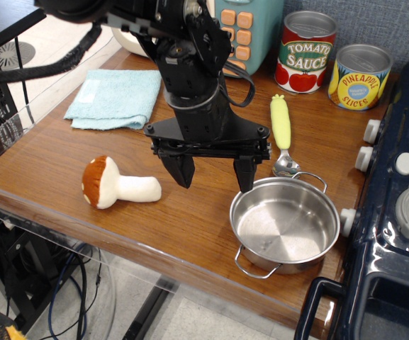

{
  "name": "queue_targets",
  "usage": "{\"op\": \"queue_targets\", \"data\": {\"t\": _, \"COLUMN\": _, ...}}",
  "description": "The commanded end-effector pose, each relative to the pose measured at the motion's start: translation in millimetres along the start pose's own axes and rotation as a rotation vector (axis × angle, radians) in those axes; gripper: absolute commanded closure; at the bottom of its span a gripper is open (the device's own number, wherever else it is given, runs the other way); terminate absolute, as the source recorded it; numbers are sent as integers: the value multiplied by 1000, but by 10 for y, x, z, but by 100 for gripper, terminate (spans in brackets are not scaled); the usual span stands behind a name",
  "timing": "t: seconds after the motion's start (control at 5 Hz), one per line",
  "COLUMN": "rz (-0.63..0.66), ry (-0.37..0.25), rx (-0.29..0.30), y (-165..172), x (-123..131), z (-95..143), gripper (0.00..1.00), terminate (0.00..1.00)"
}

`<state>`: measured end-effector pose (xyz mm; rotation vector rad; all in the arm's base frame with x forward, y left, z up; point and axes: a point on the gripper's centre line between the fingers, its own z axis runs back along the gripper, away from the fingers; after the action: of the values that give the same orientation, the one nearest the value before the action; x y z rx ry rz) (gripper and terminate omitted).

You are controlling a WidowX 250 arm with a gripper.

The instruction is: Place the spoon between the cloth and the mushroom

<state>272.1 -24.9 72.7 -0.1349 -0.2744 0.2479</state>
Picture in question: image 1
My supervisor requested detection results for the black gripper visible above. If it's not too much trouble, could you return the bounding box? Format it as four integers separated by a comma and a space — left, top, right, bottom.
143, 76, 273, 194

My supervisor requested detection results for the spoon with yellow-green handle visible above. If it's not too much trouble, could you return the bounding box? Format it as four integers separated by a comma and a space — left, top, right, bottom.
270, 94, 301, 177

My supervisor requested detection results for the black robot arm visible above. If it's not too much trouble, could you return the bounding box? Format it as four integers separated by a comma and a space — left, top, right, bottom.
36, 1, 271, 192

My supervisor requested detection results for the stainless steel pot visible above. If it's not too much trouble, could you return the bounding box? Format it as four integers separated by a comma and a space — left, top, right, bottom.
229, 171, 340, 280

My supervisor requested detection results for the plush brown white mushroom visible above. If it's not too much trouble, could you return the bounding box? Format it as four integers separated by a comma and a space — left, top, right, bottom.
81, 156, 162, 209

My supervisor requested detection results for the light blue folded towel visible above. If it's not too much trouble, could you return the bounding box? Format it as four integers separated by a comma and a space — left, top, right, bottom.
64, 69, 162, 130

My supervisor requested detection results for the teal toy microwave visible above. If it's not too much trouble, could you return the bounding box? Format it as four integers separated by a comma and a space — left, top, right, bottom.
111, 0, 285, 79

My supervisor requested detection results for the tomato sauce can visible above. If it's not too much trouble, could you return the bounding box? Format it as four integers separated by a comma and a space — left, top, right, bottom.
275, 11, 338, 94

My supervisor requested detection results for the pineapple slices can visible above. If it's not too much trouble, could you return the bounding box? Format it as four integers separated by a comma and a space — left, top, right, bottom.
327, 44, 393, 111

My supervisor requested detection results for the dark blue toy stove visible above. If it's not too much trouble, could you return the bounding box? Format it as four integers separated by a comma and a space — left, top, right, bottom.
295, 62, 409, 339

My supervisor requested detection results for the clear acrylic table guard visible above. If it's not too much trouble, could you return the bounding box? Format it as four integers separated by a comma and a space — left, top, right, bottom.
0, 55, 300, 327

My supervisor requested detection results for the black metal rack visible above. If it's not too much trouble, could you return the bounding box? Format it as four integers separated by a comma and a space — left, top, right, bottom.
0, 8, 84, 334

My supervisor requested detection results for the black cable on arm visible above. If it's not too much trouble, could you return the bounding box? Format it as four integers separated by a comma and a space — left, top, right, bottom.
221, 59, 255, 108

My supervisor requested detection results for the black braided cable sleeve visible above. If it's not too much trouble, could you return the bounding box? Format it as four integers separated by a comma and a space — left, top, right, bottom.
0, 23, 103, 84

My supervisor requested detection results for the black cable under table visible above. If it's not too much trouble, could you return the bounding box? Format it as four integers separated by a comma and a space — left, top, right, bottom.
40, 247, 102, 340

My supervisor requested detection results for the blue cable under table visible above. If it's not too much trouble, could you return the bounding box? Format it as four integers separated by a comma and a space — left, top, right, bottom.
47, 253, 88, 340

